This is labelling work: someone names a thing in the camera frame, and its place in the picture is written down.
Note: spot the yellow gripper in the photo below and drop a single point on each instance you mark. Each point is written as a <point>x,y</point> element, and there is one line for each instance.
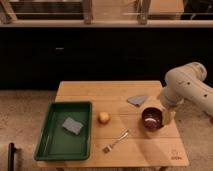
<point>168,116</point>

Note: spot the grey-blue sponge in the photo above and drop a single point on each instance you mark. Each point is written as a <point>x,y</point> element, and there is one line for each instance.
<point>72,126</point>

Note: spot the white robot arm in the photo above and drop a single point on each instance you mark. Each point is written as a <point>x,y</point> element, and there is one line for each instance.
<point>185,82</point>

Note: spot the dark red bowl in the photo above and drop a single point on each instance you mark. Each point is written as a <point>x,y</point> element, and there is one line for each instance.
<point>152,119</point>

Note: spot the grey folded cloth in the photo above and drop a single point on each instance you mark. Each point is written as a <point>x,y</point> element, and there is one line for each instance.
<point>137,100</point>

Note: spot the metal fork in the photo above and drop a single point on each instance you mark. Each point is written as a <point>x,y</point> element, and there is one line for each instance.
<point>110,147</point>

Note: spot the wooden table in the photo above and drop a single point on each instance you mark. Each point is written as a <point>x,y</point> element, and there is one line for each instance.
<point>140,148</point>

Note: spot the small yellow fruit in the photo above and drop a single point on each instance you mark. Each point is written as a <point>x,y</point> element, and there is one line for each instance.
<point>103,117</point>

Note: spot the green plastic tray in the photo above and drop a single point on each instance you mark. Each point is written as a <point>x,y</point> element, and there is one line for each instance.
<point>55,143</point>

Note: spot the wooden railing shelf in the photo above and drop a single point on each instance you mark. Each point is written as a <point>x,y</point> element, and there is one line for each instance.
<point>107,13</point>

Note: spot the black post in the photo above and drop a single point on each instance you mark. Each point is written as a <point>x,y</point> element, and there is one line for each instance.
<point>11,153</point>

